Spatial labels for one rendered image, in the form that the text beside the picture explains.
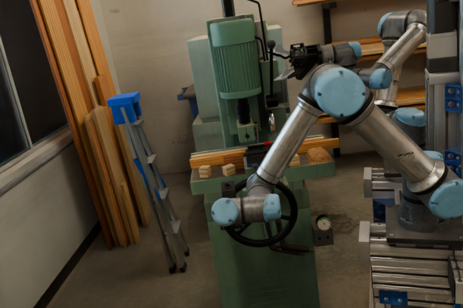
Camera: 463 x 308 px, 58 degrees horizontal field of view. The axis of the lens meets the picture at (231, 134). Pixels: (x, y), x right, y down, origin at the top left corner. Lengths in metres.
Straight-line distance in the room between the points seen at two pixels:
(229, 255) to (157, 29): 2.74
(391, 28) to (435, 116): 0.54
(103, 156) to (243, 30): 1.70
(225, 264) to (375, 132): 1.02
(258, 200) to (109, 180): 2.02
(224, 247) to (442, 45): 1.14
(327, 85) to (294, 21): 3.03
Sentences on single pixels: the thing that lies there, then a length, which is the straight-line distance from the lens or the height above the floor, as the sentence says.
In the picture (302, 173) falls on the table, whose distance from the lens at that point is 1.73.
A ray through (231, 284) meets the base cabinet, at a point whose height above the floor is 0.39.
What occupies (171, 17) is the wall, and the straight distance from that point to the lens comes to 4.12.
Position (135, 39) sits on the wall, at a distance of 4.22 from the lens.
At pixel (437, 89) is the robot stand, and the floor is 1.20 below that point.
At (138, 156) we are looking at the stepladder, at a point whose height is 0.81.
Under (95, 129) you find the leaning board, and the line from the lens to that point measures 3.00.
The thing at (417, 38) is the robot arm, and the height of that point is 1.34.
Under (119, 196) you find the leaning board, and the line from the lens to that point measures 3.13.
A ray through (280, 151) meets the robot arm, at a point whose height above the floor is 1.12.
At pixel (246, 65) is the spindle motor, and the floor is 1.33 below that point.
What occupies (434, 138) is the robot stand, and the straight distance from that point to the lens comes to 1.58.
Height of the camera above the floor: 1.54
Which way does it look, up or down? 16 degrees down
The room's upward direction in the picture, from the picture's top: 9 degrees counter-clockwise
